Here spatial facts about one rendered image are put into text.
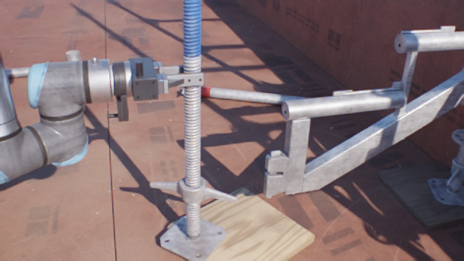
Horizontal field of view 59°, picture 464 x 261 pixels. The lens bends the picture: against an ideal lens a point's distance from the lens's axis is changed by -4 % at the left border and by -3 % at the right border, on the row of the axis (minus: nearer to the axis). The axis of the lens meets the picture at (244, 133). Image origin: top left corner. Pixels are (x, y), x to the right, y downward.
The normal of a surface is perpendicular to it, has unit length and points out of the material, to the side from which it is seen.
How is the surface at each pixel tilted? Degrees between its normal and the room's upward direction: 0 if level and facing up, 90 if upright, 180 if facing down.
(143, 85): 90
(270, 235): 0
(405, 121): 90
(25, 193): 0
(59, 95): 91
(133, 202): 0
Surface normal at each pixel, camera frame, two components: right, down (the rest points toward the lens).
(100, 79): 0.29, 0.07
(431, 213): 0.05, -0.87
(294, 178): 0.29, 0.48
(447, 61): -0.96, 0.10
